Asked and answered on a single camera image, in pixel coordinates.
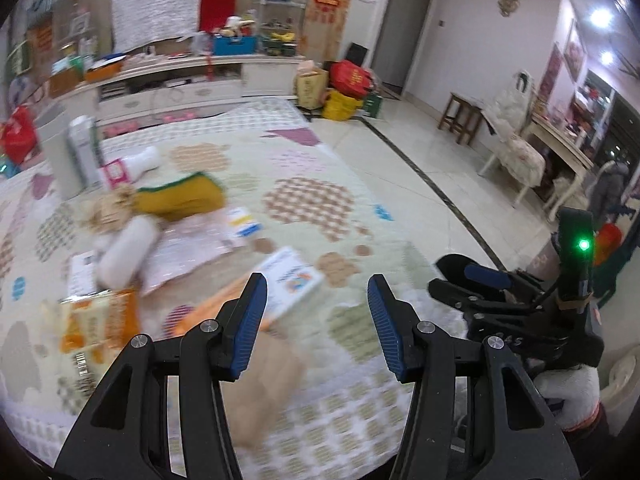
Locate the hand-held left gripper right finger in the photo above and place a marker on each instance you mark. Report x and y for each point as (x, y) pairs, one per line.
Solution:
(387, 330)

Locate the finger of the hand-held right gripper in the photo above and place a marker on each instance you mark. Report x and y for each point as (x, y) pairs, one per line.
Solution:
(485, 275)
(460, 294)

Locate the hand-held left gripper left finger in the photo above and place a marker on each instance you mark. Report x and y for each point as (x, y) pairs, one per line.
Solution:
(245, 330)

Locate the white tissue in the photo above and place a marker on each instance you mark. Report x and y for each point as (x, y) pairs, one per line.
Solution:
(125, 250)

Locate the person's right forearm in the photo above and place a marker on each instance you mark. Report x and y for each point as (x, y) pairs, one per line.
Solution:
(592, 440)

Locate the person's right hand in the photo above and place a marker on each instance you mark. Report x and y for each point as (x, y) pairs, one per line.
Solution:
(570, 390)

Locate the orange plastic object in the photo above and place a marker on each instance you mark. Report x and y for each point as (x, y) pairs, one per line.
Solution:
(607, 240)

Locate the brown paper bag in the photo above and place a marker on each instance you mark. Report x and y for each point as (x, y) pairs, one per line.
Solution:
(265, 385)

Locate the white box orange picture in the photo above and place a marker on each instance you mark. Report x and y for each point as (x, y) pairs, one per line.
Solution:
(292, 280)

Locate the clear plastic bag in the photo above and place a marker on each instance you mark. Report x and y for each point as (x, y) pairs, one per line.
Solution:
(195, 245)

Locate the small blue yellow box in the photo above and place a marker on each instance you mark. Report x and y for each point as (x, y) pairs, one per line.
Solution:
(243, 223)

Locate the white round container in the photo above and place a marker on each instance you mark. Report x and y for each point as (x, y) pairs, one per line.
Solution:
(625, 377)

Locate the cream chair floral cushion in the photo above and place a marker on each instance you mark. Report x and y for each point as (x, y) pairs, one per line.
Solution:
(520, 155)

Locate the cream side table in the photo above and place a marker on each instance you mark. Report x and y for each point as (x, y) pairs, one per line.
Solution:
(560, 142)

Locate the orange snack packet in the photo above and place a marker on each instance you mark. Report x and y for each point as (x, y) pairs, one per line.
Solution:
(97, 327)

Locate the green yellow sponge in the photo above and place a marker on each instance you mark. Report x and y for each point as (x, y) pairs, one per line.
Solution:
(180, 195)

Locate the dark wooden stool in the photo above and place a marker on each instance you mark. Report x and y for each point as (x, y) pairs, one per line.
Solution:
(462, 107)

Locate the small white printed card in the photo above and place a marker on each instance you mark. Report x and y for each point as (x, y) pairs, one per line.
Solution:
(82, 272)

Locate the white bottle pink label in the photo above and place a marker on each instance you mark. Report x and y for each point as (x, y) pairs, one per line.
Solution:
(131, 165)

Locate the yellow bag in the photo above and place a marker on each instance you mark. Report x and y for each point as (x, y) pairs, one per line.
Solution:
(341, 106)

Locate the red gift bag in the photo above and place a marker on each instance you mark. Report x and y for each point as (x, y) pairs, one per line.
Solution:
(350, 80)

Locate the white green milk carton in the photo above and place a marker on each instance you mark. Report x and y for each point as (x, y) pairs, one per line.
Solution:
(86, 150)

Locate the dark door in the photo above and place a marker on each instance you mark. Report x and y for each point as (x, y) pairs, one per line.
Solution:
(402, 40)

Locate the open cardboard box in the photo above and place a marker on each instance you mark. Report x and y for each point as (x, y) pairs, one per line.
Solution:
(311, 87)

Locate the cream television cabinet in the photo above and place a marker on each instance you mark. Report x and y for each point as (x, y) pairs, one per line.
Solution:
(200, 80)

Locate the black box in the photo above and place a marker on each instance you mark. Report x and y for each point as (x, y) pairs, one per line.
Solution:
(356, 54)

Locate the blue plastic crate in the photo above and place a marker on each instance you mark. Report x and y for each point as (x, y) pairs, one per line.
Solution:
(235, 46)

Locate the brown box on cabinet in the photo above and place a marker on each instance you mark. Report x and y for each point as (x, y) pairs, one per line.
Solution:
(102, 69)

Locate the red plastic bag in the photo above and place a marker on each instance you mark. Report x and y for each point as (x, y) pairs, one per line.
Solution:
(17, 135)

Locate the red hanging banner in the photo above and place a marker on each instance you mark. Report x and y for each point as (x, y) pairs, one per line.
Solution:
(327, 5)

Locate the metal shelf rack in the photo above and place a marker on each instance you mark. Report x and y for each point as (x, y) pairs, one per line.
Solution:
(282, 10)

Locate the white quilted cloth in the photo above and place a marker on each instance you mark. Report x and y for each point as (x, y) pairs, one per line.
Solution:
(155, 5)

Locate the large framed wall picture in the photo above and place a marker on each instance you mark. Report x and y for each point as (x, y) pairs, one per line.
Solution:
(575, 50)

